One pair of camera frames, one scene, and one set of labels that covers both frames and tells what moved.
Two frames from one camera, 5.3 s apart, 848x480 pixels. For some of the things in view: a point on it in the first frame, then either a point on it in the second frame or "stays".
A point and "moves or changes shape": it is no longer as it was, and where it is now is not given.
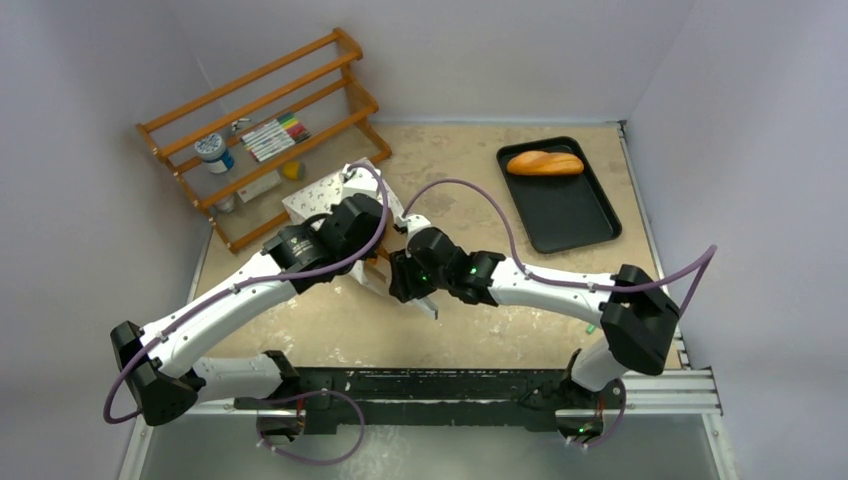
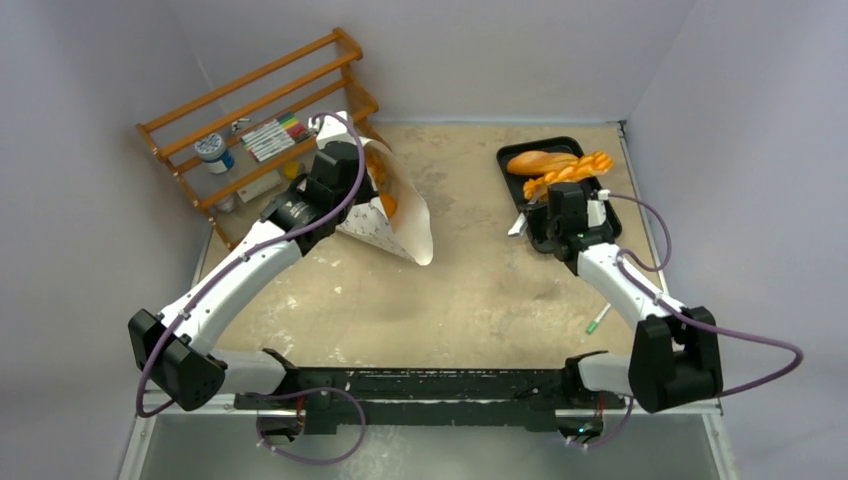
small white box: x=258 y=186 stays
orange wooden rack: x=349 y=49 stays
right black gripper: x=404 y=279 → x=556 y=201
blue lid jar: x=211 y=149 stays
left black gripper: x=334 y=208 → x=366 y=192
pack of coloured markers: x=273 y=138 stays
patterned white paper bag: x=363 y=179 moves or changes shape
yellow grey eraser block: x=293 y=171 stays
